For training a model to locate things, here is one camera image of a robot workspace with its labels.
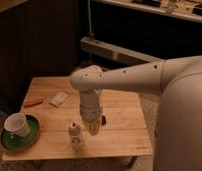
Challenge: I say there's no white rectangular packet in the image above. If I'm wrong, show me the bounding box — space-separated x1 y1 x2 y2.
50 92 68 107

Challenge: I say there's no background shelf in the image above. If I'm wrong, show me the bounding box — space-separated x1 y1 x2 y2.
95 0 202 23

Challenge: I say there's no wooden table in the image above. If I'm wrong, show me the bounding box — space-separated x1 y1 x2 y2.
2 77 153 169

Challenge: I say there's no black phone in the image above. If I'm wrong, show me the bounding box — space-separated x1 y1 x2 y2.
101 115 106 125

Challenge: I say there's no white paper cup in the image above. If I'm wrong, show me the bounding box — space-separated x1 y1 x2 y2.
4 113 30 137

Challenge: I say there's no green plate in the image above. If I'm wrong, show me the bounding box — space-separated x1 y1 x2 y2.
0 113 40 152

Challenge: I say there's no orange marker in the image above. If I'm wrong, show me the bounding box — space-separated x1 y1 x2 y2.
23 99 43 108

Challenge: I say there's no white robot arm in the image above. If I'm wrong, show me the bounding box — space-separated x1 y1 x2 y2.
70 56 202 171

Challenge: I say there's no small white bottle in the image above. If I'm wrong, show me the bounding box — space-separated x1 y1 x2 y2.
68 122 83 149

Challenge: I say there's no metal beam rail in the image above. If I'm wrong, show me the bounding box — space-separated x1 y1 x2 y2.
80 37 161 65

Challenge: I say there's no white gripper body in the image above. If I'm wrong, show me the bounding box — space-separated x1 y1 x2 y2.
80 106 102 136

